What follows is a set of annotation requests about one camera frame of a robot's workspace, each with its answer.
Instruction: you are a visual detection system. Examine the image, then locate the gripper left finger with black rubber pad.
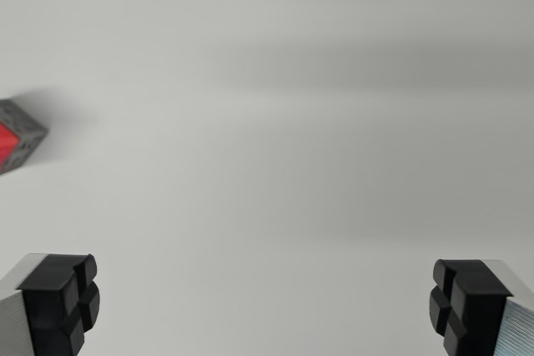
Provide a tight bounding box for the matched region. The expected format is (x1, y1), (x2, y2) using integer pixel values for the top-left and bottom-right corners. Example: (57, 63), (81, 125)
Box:
(0, 253), (101, 356)

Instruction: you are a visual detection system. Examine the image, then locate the red soft cube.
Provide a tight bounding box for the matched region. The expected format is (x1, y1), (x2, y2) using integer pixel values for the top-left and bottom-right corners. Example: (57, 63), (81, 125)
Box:
(0, 120), (20, 170)

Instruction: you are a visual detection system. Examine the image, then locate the grey soft cube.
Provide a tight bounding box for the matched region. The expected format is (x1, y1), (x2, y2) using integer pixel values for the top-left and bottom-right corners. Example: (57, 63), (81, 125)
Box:
(0, 98), (49, 178)

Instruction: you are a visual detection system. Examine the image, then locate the gripper right finger with black rubber pad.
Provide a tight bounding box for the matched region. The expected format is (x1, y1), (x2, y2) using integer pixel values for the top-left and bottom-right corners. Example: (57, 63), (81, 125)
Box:
(428, 258), (534, 356)

